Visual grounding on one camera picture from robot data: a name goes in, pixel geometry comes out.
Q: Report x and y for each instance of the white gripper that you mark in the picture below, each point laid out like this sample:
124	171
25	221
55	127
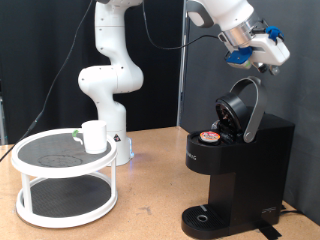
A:
270	50

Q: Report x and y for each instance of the orange rimmed coffee pod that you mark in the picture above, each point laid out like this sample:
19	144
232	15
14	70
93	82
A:
210	136

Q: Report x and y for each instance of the black Keurig coffee machine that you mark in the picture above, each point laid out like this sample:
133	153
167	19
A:
253	166

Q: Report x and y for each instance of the white mug with green sticker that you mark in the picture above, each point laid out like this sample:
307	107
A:
95	138

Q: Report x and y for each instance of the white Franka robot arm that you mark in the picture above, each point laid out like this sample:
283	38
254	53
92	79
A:
110	80

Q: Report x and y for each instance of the grey fabric backdrop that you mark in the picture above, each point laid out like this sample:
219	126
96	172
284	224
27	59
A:
300	100

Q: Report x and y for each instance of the grey metal pole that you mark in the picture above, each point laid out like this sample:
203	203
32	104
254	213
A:
181	83

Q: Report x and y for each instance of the black tape strip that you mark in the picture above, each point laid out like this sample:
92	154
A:
270	231

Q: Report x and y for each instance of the white two-tier turntable stand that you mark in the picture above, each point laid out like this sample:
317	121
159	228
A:
50	156

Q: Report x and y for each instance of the black curtain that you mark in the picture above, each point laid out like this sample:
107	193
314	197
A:
20	50

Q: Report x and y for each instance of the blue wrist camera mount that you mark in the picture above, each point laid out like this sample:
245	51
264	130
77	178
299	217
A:
238	57

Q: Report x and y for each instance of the grey metal frame post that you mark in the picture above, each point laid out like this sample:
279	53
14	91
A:
2	123

